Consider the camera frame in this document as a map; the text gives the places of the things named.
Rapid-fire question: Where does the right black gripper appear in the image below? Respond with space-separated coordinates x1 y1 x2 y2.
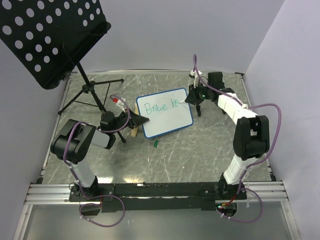
185 81 213 106

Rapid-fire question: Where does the black perforated music stand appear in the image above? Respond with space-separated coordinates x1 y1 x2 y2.
0 0 127 144

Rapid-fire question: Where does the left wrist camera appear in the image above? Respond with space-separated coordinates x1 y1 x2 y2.
110 94 127 112

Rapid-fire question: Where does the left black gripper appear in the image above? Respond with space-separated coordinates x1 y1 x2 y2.
111 107 150 134

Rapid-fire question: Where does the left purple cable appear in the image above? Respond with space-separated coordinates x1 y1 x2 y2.
62 93 131 228

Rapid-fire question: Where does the blue framed whiteboard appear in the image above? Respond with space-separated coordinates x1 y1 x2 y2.
136 88 194 139

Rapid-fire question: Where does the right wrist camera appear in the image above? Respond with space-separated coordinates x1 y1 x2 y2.
189 70 200 88

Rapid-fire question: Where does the purple cable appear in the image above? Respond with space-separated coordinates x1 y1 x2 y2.
190 53 283 223
62 93 131 228

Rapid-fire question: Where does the green marker cap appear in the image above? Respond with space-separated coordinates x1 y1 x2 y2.
154 140 159 148

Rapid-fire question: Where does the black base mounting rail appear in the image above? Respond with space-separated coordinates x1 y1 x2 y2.
69 180 247 213

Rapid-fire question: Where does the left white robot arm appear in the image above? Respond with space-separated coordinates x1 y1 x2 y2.
50 109 149 201

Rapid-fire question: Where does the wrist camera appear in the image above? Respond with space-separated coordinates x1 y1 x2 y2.
189 70 200 88
110 94 127 112

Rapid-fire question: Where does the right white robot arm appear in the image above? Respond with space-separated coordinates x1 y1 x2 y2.
184 70 270 199

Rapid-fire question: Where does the wooden rolling pin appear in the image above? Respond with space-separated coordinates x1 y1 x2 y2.
131 103 140 138

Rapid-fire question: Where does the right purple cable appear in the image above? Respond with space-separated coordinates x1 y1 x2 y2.
190 53 283 223

